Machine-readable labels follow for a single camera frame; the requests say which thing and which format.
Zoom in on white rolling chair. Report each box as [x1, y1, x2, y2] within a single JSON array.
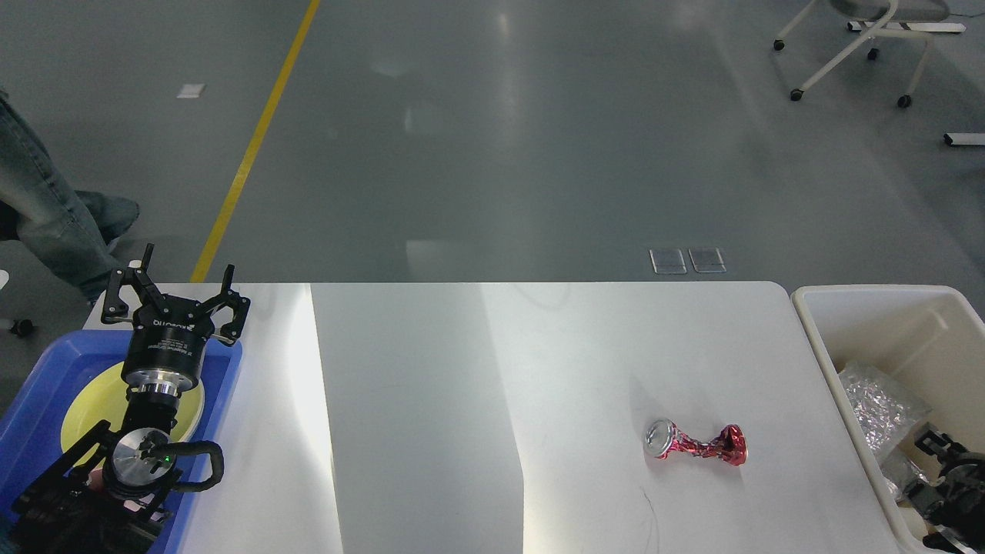
[[789, 1, 967, 110]]

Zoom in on foil tray with paper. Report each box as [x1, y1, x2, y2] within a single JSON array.
[[880, 448, 926, 504]]

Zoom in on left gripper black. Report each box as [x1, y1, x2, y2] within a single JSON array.
[[101, 243, 251, 395]]

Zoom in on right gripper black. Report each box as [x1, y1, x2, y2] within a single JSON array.
[[904, 425, 984, 553]]

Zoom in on office chair wheel base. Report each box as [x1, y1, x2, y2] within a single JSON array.
[[0, 270, 35, 338]]

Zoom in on person in grey trousers sneakers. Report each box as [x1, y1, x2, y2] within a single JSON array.
[[1, 90, 141, 305]]

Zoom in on crushed red soda can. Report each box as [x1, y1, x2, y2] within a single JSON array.
[[643, 418, 749, 466]]

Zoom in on pink mug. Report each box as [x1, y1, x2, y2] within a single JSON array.
[[87, 469, 105, 493]]

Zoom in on left floor outlet plate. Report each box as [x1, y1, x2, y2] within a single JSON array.
[[649, 248, 689, 275]]

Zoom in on white plastic bin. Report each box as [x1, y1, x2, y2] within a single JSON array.
[[791, 284, 984, 553]]

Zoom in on right floor outlet plate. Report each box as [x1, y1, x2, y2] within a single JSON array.
[[687, 248, 727, 274]]

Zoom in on white furniture leg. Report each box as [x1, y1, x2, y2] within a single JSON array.
[[943, 132, 985, 147]]

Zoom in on floor outlet plate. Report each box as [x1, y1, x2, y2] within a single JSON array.
[[649, 248, 689, 275], [687, 248, 727, 274]]

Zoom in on yellow plastic plate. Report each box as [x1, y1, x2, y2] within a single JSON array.
[[60, 362, 188, 452]]

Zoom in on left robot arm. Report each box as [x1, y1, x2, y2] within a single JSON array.
[[10, 243, 251, 553]]

